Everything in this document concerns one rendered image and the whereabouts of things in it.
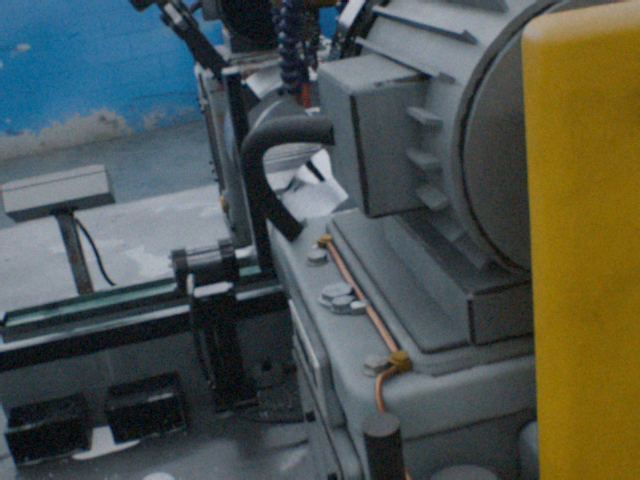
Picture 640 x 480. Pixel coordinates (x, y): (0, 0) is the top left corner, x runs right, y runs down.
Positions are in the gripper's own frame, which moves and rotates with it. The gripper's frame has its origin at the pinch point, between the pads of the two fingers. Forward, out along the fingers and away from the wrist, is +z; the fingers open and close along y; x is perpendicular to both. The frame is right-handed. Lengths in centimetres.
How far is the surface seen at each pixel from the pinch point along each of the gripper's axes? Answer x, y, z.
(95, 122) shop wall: 128, 541, 51
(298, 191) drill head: 0.9, -32.4, 6.5
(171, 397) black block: 31.5, -23.1, 20.5
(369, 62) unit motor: -10, -68, -9
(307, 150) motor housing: -2.1, -8.7, 11.0
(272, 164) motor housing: 2.7, -9.7, 9.1
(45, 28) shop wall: 106, 540, -28
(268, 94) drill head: -2.5, 15.1, 6.9
